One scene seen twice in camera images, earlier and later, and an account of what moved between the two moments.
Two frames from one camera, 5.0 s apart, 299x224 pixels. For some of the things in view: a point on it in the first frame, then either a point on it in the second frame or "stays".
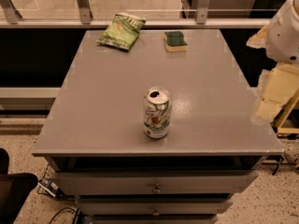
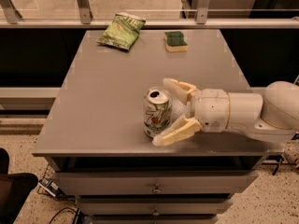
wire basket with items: x=48 y=185 stays
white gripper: x=284 y=37 -> x=210 y=110
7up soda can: x=157 y=112 stays
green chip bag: x=122 y=31 stays
